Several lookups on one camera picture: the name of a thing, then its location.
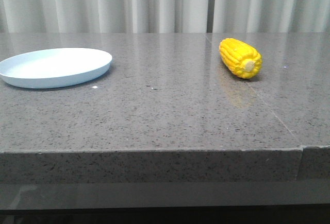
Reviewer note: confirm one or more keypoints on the light blue round plate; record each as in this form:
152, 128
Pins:
55, 68

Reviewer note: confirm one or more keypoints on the white pleated curtain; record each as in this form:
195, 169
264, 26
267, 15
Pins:
164, 16

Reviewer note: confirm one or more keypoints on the yellow corn cob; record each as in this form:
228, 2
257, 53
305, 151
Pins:
243, 60

